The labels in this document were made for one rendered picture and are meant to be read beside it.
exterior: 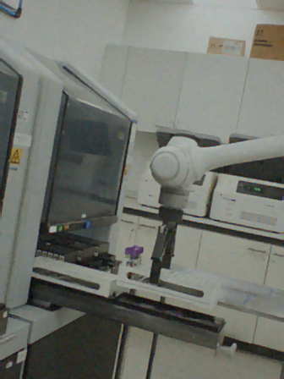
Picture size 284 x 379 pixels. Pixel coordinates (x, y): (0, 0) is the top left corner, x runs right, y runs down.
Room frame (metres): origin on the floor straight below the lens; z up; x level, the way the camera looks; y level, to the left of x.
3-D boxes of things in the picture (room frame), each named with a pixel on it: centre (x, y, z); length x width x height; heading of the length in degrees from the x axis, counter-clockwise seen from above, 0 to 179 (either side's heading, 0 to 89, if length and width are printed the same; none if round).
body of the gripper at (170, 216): (1.52, -0.10, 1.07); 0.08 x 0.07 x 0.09; 162
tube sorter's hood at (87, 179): (1.93, 0.42, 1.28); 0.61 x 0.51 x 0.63; 162
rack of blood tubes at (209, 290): (1.51, -0.13, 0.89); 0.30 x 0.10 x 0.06; 72
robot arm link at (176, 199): (1.52, -0.10, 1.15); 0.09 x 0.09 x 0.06
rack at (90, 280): (1.61, 0.17, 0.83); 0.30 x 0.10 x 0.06; 72
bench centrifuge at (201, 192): (4.18, -0.33, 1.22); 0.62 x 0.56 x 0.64; 160
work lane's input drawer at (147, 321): (1.55, 0.00, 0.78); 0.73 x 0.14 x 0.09; 72
